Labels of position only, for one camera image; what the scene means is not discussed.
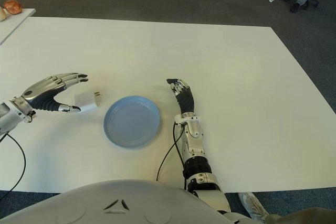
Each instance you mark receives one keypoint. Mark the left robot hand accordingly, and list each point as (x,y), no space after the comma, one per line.
(42,93)

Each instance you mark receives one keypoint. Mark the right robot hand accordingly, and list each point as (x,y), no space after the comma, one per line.
(185,100)

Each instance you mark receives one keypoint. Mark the white charger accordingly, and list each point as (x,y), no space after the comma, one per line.
(84,99)

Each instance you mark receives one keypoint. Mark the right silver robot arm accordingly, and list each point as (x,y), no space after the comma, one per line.
(195,155)

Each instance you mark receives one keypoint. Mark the blue plate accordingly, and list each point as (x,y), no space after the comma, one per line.
(131,121)

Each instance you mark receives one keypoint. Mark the white side table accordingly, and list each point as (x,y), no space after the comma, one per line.
(13,24)

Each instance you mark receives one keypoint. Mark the cream round fruit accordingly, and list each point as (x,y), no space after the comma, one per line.
(2,15)

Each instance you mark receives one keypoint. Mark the reddish brown bread roll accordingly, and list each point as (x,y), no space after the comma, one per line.
(12,6)

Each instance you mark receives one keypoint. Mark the white shoe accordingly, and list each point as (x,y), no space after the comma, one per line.
(252,204)

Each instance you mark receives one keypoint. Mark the silver robot torso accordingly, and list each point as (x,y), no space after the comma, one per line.
(118,205)

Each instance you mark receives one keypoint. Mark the khaki trouser leg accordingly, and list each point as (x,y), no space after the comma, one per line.
(296,217)

